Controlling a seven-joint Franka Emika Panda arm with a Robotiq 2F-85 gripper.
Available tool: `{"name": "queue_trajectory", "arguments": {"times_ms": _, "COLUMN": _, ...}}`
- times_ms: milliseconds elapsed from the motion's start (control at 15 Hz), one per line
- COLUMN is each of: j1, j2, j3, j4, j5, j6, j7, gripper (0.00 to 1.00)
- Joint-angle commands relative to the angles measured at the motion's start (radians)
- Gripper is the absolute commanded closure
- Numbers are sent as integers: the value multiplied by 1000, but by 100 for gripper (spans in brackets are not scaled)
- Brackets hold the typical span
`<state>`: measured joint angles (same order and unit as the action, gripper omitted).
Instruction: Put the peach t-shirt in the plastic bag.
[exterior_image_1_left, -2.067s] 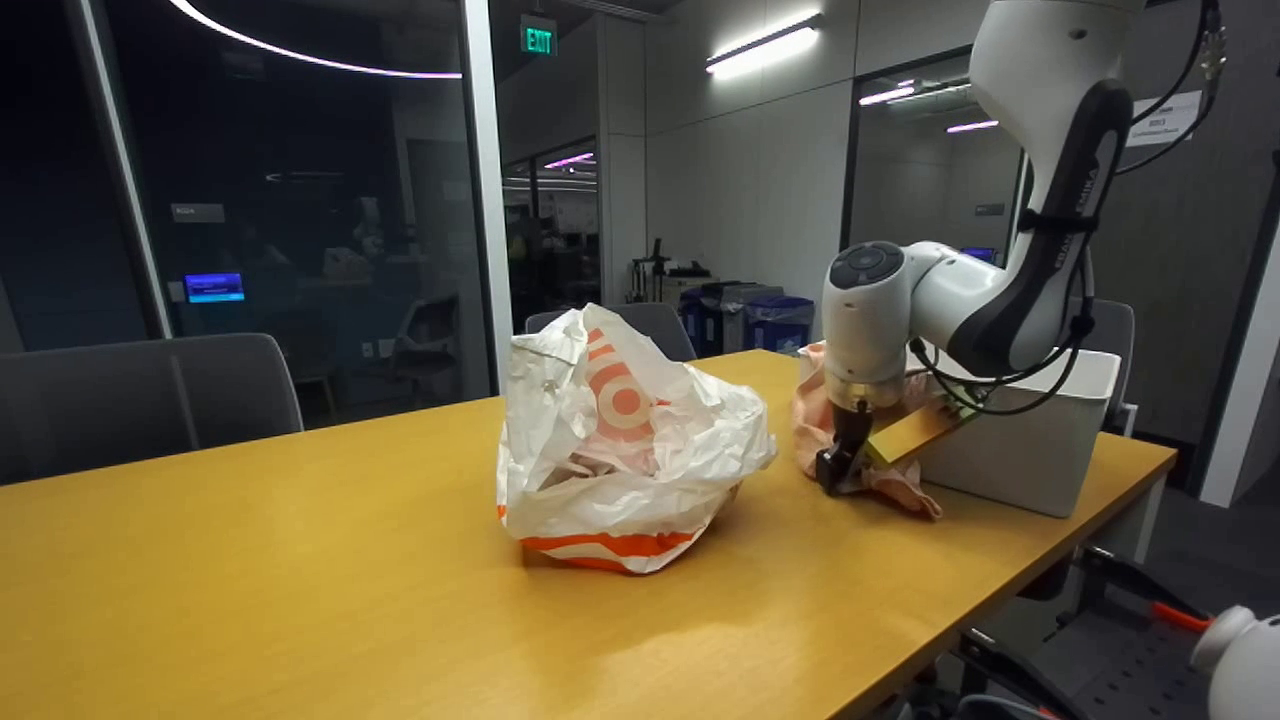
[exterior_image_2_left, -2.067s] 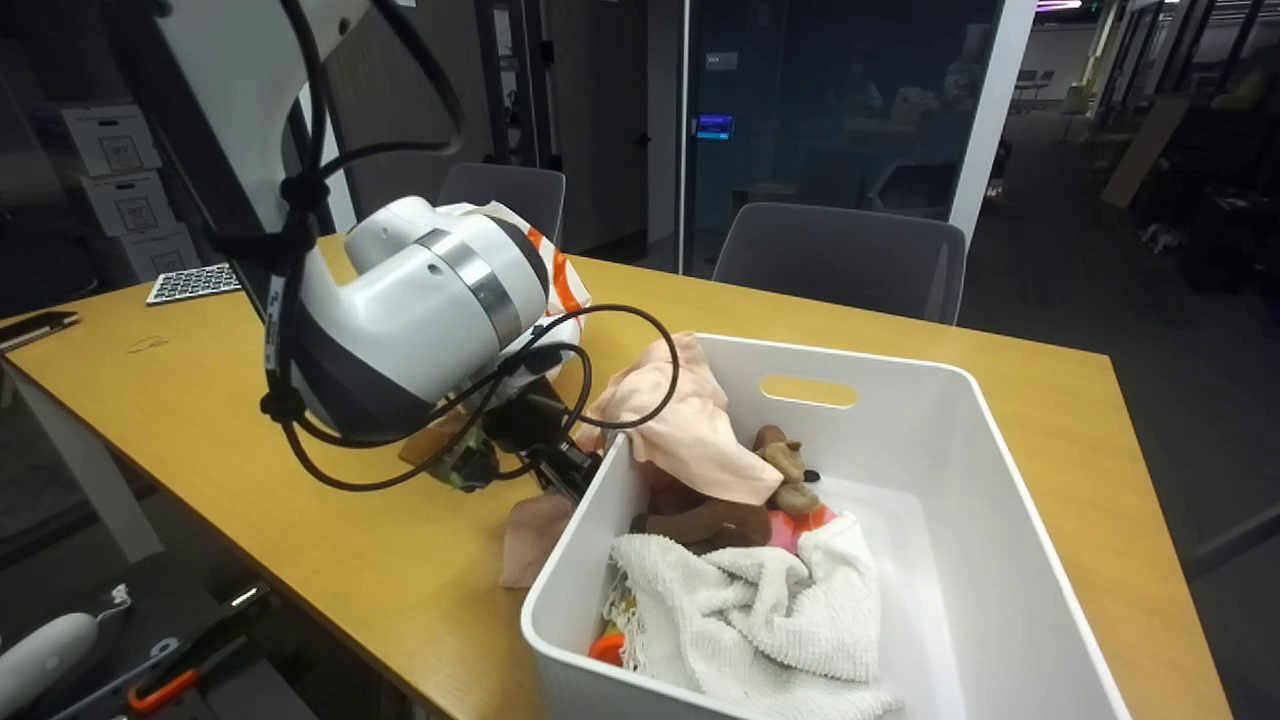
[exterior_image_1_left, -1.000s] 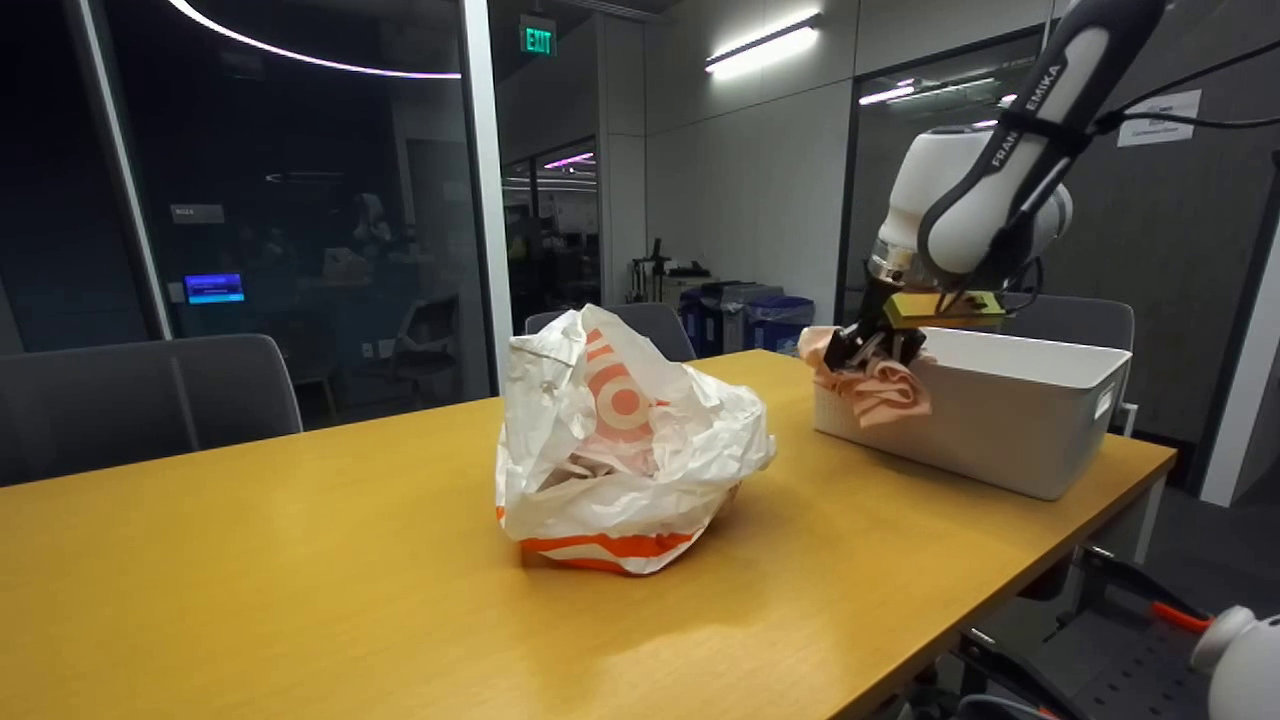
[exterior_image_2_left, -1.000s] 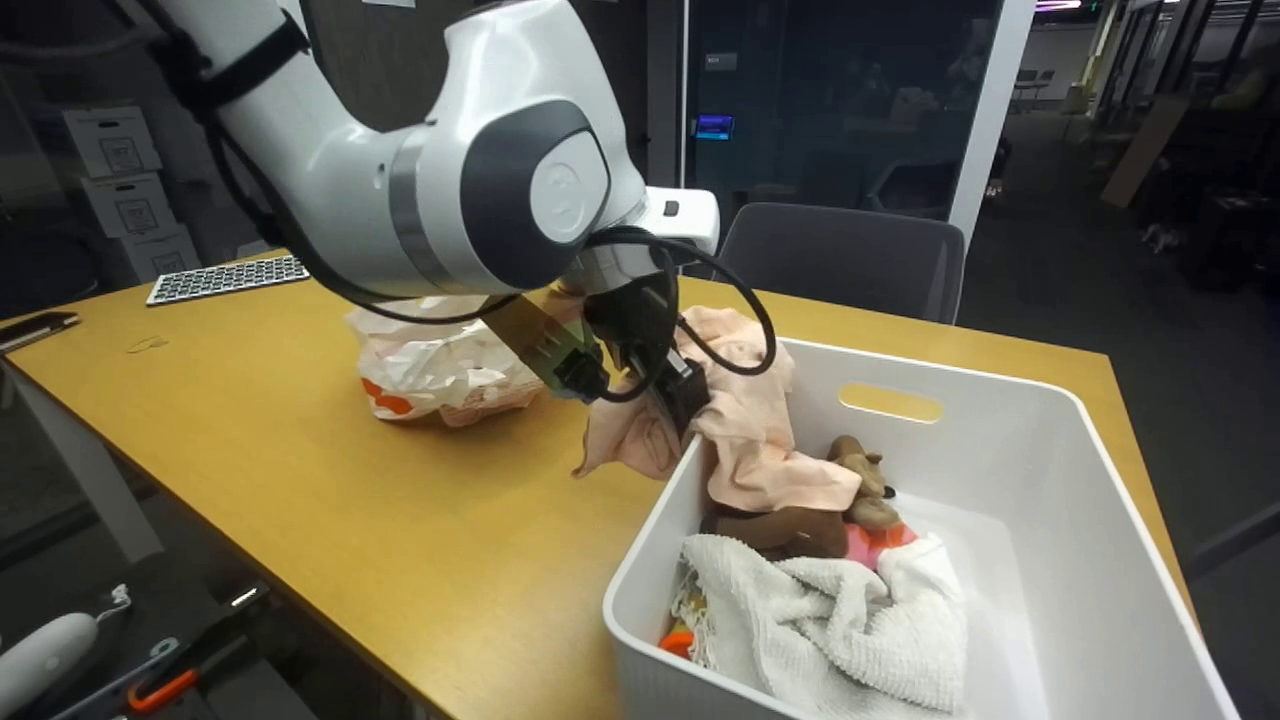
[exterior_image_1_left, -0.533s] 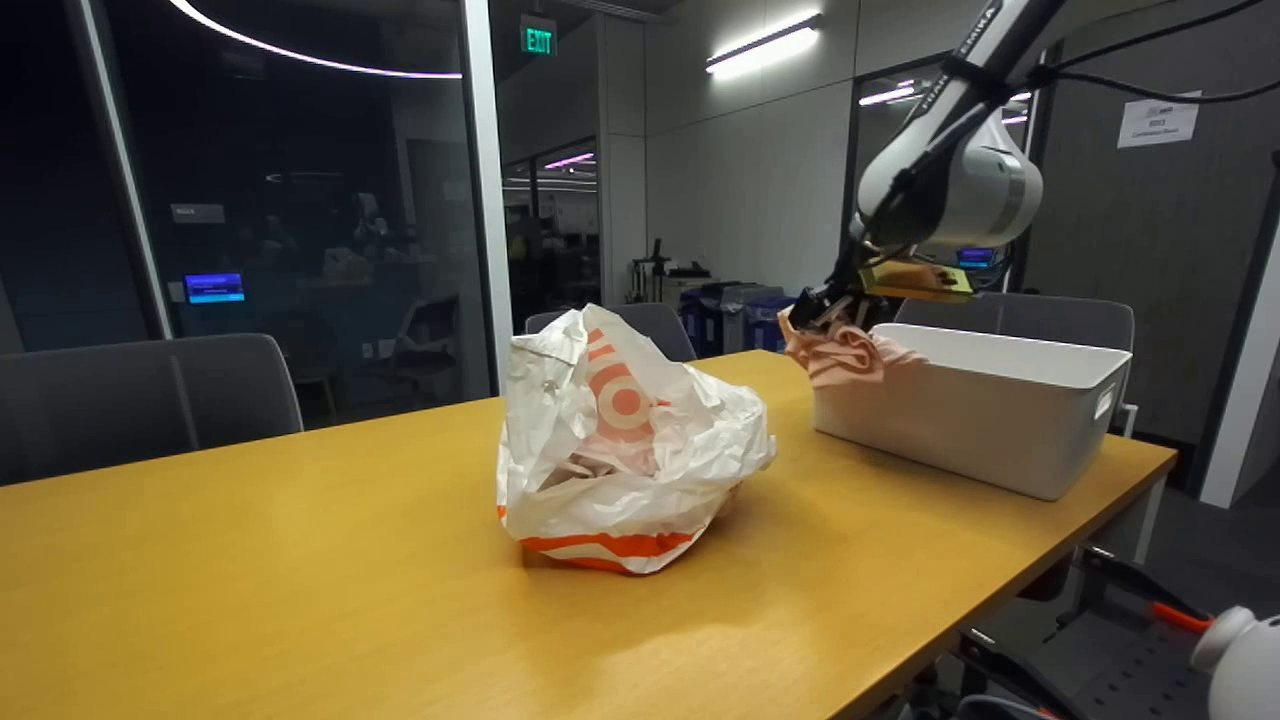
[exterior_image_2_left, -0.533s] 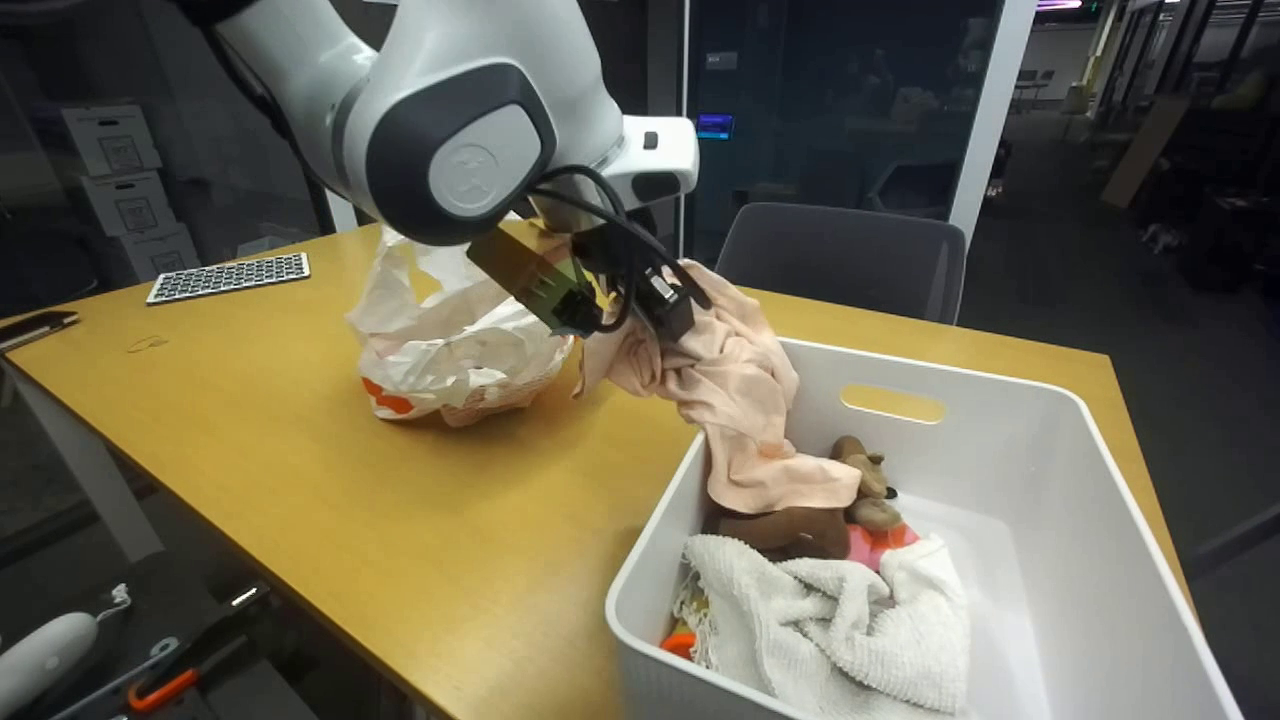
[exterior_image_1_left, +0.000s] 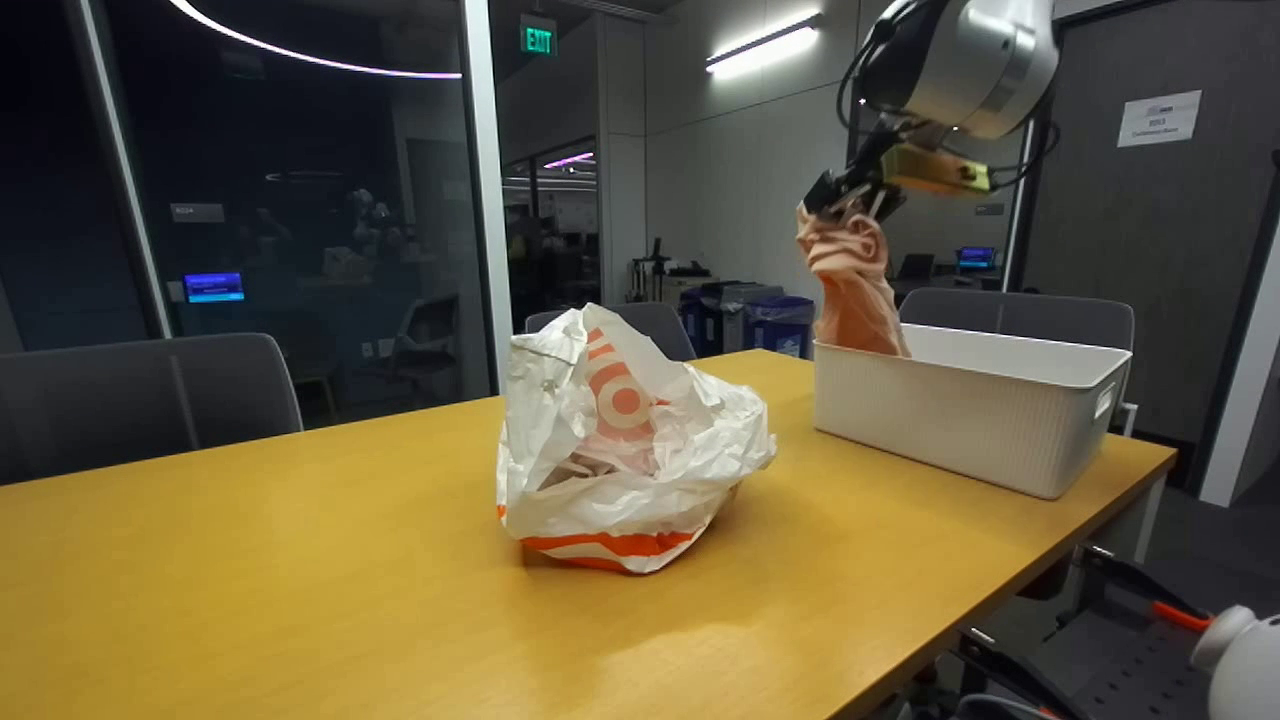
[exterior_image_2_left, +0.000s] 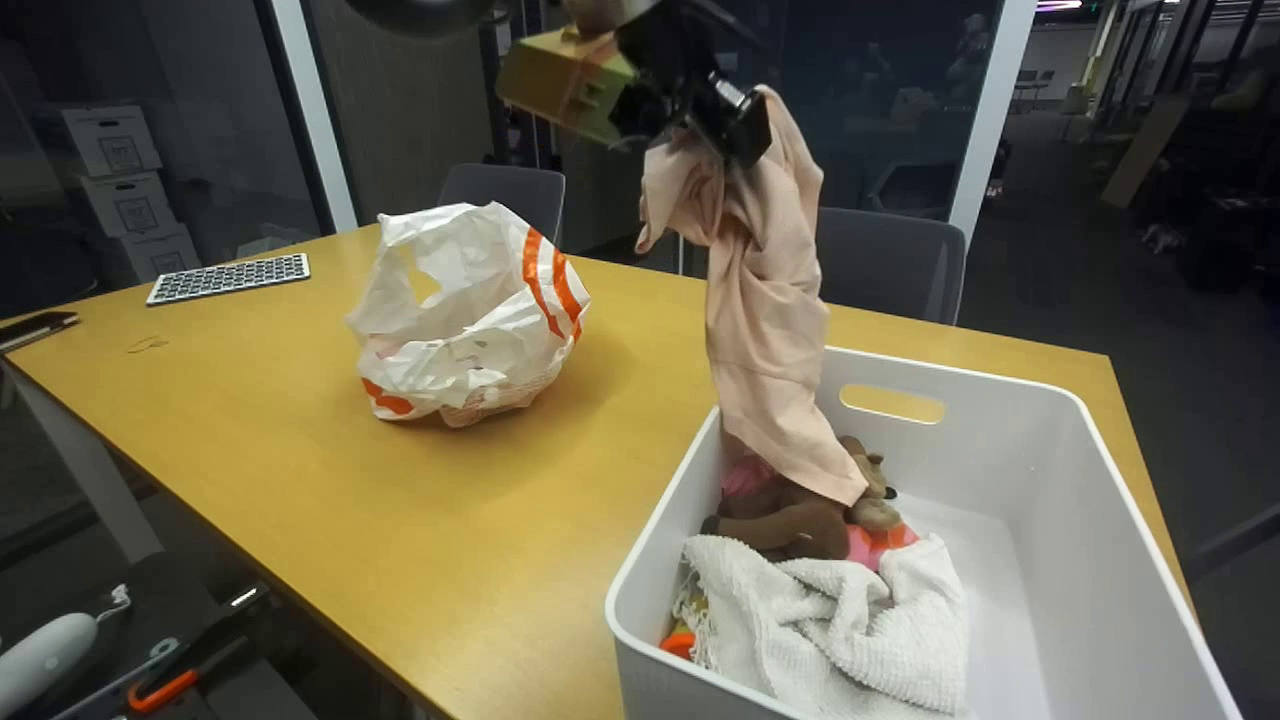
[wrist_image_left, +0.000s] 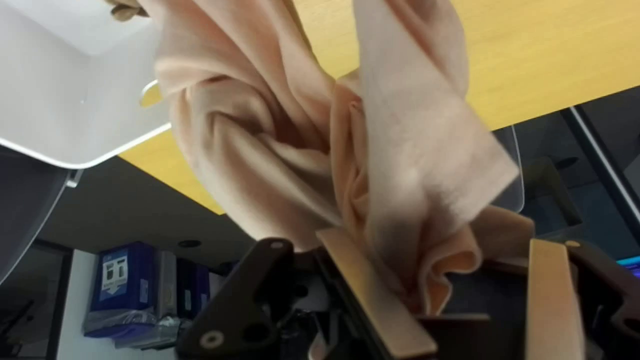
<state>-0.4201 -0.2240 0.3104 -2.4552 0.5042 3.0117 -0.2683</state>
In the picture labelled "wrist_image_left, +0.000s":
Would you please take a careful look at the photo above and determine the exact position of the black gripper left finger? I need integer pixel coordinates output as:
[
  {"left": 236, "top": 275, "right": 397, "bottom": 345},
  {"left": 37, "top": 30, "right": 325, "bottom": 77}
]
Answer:
[{"left": 175, "top": 225, "right": 441, "bottom": 360}]

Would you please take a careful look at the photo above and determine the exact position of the peach t-shirt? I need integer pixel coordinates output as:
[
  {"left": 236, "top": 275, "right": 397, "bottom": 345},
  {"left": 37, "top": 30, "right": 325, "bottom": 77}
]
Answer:
[{"left": 105, "top": 0, "right": 538, "bottom": 319}]

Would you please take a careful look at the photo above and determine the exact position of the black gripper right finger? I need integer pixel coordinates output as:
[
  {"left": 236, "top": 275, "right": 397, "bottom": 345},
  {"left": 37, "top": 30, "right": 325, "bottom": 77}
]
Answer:
[{"left": 525, "top": 236, "right": 640, "bottom": 360}]

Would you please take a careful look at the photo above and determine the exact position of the white plastic bin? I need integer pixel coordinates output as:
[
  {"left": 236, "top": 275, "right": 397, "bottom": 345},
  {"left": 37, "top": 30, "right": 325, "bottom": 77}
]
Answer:
[{"left": 0, "top": 0, "right": 173, "bottom": 172}]

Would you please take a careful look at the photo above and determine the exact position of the blue labelled box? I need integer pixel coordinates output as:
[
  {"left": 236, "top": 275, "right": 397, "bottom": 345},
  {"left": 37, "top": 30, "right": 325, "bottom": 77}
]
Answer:
[{"left": 80, "top": 239, "right": 165, "bottom": 350}]

